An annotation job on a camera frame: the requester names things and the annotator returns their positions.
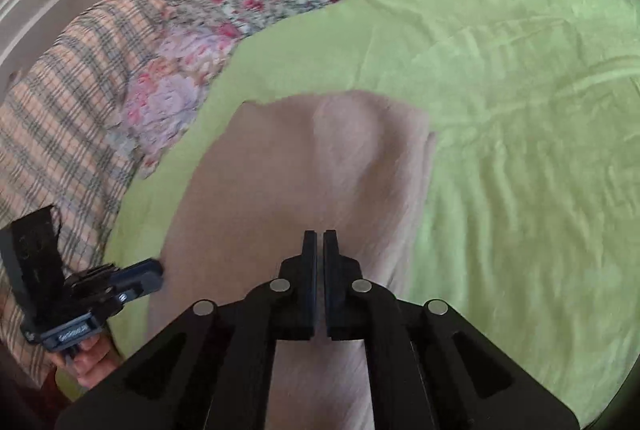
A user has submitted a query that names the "green bed sheet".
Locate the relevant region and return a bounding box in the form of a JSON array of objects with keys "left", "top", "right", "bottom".
[{"left": 55, "top": 0, "right": 640, "bottom": 430}]

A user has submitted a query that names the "pink purple floral cloth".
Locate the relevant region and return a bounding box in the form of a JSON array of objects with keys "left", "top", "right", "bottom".
[{"left": 107, "top": 23, "right": 241, "bottom": 181}]

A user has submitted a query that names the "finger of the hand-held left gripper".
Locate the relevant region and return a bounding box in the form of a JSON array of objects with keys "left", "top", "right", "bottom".
[{"left": 107, "top": 259, "right": 165, "bottom": 307}]

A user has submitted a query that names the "person's left hand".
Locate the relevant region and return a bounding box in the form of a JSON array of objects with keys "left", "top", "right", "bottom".
[{"left": 52, "top": 335, "right": 123, "bottom": 391}]

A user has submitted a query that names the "plaid blanket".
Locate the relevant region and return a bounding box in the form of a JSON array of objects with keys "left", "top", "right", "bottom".
[{"left": 0, "top": 0, "right": 191, "bottom": 391}]

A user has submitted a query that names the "beige knit sweater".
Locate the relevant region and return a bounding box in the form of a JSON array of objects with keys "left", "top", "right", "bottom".
[{"left": 147, "top": 90, "right": 441, "bottom": 430}]

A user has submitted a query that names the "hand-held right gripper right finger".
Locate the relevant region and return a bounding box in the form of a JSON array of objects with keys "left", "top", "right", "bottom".
[{"left": 322, "top": 229, "right": 581, "bottom": 430}]

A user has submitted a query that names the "white door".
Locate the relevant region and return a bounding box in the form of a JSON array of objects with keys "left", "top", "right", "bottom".
[{"left": 0, "top": 0, "right": 108, "bottom": 81}]

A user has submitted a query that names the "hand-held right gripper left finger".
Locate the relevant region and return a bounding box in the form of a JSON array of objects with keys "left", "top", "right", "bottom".
[{"left": 55, "top": 230, "right": 319, "bottom": 430}]

